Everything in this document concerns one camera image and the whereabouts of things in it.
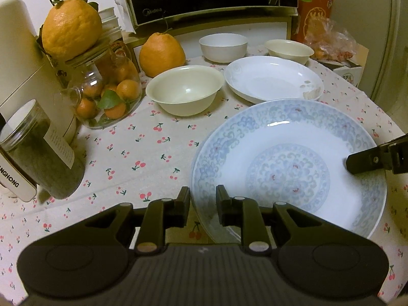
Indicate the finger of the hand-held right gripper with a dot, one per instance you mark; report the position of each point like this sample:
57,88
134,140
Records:
366,161

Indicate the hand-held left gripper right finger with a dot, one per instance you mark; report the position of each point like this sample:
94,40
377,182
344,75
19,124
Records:
223,207

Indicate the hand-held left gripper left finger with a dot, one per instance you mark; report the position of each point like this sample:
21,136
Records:
183,207

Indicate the blue patterned plate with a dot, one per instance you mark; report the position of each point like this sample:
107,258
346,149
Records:
287,140

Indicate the large cream bowl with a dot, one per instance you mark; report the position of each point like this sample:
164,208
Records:
181,86

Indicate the white bowl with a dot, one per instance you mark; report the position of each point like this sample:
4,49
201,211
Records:
223,51

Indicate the cherry print tablecloth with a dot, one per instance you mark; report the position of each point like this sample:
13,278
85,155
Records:
143,153

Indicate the black and white carton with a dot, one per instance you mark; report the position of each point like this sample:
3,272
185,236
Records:
350,73

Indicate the white refrigerator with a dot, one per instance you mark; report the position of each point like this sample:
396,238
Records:
393,54

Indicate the plastic bag of snacks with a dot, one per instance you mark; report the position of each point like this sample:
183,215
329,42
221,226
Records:
331,41

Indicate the pile of small tangerines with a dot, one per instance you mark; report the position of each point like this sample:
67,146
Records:
127,89

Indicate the small cream bowl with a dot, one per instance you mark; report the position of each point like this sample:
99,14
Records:
287,49

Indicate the dark labelled canister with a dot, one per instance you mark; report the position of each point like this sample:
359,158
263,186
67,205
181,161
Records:
38,153

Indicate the orange printed box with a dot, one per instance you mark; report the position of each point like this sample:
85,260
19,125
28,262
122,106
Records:
314,6

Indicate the glass jar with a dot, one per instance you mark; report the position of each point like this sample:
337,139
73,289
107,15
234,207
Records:
79,79

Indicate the large leafy orange citrus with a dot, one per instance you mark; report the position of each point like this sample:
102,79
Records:
70,28

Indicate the tall white box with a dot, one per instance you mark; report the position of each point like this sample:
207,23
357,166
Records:
16,54

